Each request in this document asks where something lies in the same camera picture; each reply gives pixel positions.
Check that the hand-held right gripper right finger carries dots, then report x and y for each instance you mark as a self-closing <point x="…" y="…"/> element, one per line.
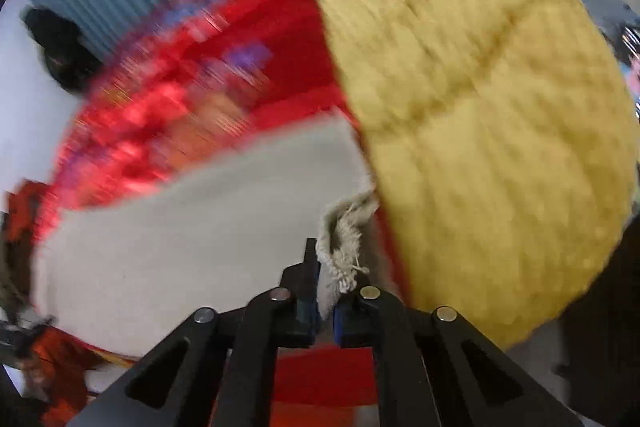
<point x="339" y="322"/>

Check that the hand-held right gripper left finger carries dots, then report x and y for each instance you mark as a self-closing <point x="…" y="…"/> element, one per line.
<point x="305" y="307"/>

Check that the khaki pants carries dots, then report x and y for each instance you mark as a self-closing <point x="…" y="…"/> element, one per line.
<point x="200" y="232"/>

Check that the orange fleece clothing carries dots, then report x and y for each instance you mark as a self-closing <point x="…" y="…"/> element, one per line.
<point x="60" y="372"/>

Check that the red satin quilt yellow backing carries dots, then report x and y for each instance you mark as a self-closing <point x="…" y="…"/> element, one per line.
<point x="475" y="107"/>

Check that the dark nightstand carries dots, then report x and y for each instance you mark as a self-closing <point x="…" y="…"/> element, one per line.
<point x="610" y="332"/>

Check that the orange red garment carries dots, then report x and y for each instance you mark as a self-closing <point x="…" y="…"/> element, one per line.
<point x="25" y="207"/>

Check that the dark hanging coat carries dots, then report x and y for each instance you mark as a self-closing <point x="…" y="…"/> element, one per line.
<point x="55" y="47"/>

